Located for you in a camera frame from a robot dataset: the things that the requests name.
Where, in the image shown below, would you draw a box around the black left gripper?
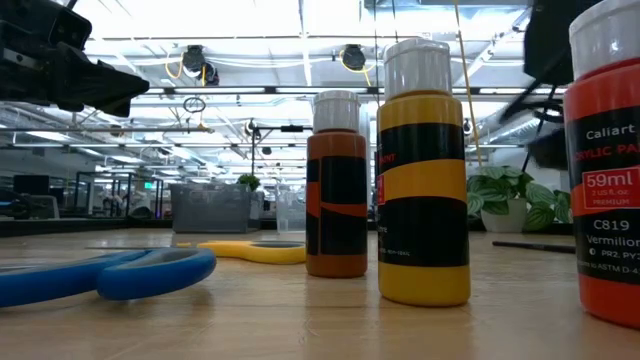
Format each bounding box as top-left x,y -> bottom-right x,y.
0,0 -> 151,119

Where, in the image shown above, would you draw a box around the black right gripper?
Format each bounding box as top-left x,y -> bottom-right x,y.
525,127 -> 570,172

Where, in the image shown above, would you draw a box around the red paint bottle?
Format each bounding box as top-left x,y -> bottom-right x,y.
563,0 -> 640,331

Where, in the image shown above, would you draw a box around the thin dark paintbrush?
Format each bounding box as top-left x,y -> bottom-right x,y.
492,240 -> 577,255

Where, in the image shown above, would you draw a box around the white small bottle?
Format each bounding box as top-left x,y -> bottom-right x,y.
305,89 -> 369,280
375,38 -> 472,308

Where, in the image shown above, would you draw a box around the blue handled scissors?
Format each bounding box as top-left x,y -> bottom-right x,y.
0,248 -> 218,309

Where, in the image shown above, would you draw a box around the yellow handled scissors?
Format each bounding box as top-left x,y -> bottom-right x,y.
84,240 -> 307,266

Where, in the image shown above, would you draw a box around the green potted plant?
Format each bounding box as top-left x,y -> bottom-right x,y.
466,164 -> 574,234

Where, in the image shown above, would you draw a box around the grey plastic bin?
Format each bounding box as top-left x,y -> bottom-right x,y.
168,182 -> 253,235

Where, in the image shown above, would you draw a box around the small background plant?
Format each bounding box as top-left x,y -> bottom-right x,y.
236,172 -> 262,192

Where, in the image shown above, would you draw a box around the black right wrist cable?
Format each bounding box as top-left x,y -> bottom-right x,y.
498,82 -> 569,126

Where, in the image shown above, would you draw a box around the black ceiling cable reel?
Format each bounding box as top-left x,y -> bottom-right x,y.
341,43 -> 369,72
180,43 -> 221,87

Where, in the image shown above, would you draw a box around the yellow cable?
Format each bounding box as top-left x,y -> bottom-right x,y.
452,0 -> 485,167

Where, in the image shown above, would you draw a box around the black aluminium table frame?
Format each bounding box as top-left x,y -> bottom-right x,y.
0,215 -> 640,237

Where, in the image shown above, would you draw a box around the black background frame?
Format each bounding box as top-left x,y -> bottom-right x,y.
248,123 -> 314,176

